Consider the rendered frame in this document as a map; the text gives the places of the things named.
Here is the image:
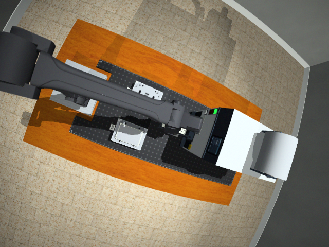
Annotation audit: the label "white cylinder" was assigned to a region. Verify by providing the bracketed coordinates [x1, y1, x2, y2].
[254, 131, 298, 181]

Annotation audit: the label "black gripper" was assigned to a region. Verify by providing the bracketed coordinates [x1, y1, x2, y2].
[164, 127, 180, 137]

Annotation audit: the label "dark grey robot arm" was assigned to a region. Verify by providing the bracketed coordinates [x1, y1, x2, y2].
[0, 26, 203, 134]

